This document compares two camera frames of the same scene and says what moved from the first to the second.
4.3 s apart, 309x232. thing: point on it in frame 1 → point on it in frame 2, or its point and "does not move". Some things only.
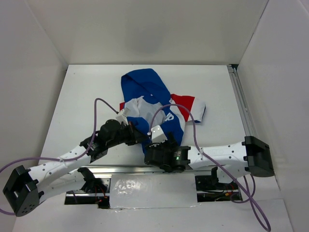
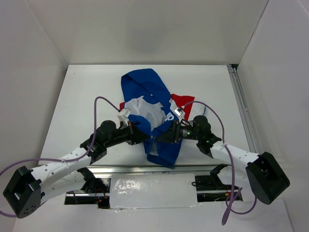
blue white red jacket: x=150 y=104 does not move
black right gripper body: x=166 y=145 → x=186 y=132
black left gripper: x=135 y=137 does not move
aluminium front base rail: x=145 y=170 does not move
